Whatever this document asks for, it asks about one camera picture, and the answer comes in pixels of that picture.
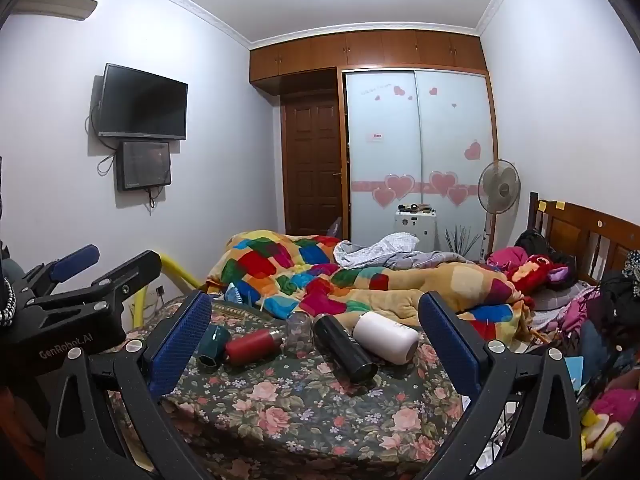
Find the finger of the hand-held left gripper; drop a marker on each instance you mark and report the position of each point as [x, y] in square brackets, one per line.
[132, 272]
[75, 260]

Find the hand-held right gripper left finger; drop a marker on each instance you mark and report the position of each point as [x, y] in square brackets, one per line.
[179, 345]

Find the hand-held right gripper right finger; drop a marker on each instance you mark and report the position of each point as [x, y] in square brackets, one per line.
[450, 345]

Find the dark green cup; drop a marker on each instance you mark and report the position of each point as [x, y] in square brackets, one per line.
[212, 346]

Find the white cup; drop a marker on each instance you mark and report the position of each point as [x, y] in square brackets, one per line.
[385, 337]

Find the clear glass cup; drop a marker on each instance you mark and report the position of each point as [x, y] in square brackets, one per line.
[298, 335]

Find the red thermos bottle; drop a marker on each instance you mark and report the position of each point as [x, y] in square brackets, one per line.
[252, 346]

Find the blue white small packet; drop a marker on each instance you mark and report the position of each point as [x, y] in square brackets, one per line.
[237, 294]

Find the bundle of dry twigs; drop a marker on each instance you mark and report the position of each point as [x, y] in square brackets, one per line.
[462, 245]

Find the pink cloth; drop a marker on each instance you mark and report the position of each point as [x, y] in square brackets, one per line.
[505, 257]

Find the black thermos bottle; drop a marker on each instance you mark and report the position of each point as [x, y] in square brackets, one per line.
[345, 347]

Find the grey white crumpled cloth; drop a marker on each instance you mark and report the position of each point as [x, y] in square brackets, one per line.
[390, 252]

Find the red plush toy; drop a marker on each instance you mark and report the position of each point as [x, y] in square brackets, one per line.
[537, 272]

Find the white box appliance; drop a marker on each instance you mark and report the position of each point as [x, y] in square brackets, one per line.
[415, 227]

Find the black backpack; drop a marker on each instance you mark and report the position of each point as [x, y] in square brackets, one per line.
[532, 241]

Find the pile of pink clothes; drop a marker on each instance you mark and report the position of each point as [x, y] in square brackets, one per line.
[580, 310]

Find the colourful patchwork quilt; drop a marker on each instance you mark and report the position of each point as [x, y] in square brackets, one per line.
[320, 280]

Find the floral bed sheet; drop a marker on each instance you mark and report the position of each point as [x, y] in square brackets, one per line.
[310, 410]

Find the standing fan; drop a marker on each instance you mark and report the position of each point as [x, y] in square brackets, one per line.
[499, 184]

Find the wooden bed headboard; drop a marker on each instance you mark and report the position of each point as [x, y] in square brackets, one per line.
[585, 235]

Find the yellow pink plush toy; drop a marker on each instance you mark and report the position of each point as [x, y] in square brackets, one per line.
[607, 420]

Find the black bag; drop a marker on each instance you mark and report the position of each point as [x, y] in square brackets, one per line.
[620, 300]

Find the wardrobe with heart stickers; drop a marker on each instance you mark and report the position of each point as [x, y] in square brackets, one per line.
[420, 150]

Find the brown wooden door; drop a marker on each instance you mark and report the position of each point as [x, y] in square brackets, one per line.
[312, 165]

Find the white air conditioner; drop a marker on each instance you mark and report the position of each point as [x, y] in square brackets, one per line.
[55, 4]

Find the brown overhead cabinet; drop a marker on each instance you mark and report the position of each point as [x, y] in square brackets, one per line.
[370, 55]

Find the yellow padded rail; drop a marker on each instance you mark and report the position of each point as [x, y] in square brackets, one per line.
[180, 272]

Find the small wall monitor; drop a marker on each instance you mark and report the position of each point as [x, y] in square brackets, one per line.
[145, 165]

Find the black wall television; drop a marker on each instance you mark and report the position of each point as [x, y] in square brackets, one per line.
[142, 102]

